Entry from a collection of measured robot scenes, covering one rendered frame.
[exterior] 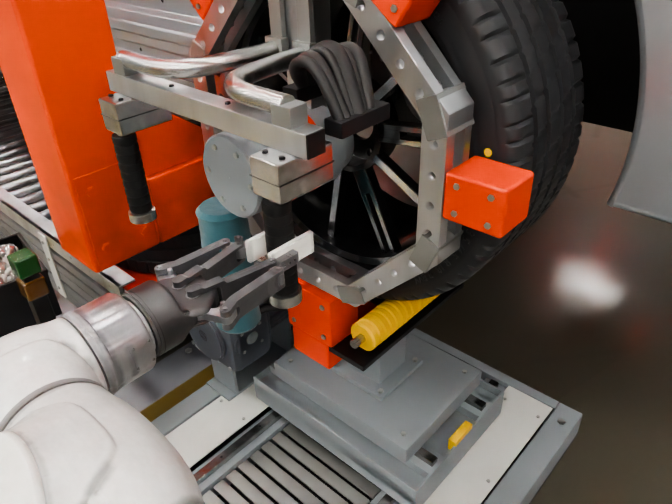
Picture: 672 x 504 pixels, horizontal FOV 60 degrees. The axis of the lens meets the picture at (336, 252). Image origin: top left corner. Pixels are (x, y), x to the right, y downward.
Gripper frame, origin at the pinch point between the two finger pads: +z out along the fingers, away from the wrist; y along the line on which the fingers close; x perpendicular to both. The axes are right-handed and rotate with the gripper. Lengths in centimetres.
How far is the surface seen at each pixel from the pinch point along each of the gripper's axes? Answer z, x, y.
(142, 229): 11, -25, -59
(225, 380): 20, -72, -51
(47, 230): 9, -44, -112
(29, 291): -15, -24, -53
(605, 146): 261, -83, -42
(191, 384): 13, -72, -57
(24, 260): -14, -17, -53
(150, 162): 18, -12, -61
